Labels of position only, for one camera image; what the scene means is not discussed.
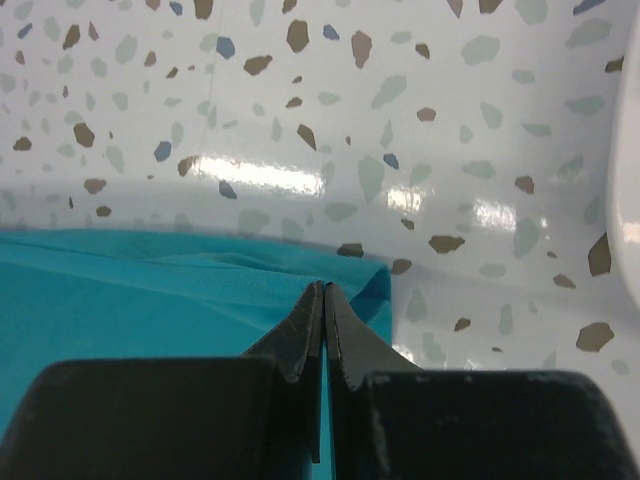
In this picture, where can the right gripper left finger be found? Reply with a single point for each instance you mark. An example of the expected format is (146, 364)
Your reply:
(253, 416)

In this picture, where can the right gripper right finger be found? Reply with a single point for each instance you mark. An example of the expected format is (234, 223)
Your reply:
(391, 419)

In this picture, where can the teal t-shirt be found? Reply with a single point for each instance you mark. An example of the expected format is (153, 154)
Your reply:
(105, 295)

